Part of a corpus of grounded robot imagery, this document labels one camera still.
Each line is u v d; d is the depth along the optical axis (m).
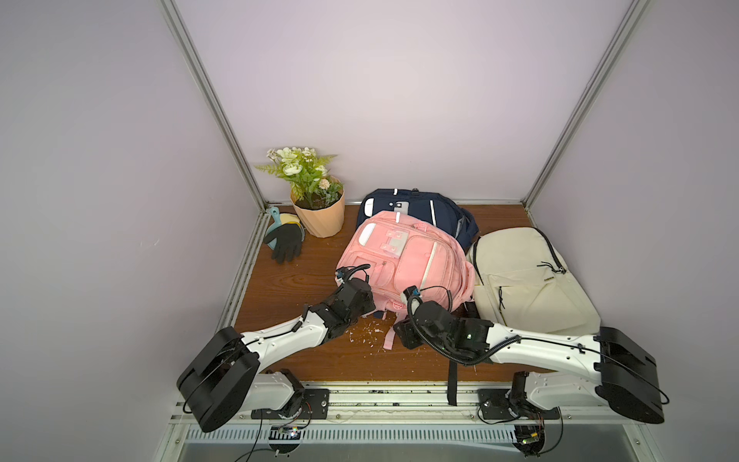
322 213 0.98
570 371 0.45
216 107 0.89
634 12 0.70
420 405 0.75
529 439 0.71
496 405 0.73
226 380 0.42
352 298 0.65
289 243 1.07
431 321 0.57
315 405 0.73
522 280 0.95
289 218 1.12
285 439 0.72
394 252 0.95
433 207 1.14
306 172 0.92
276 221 1.14
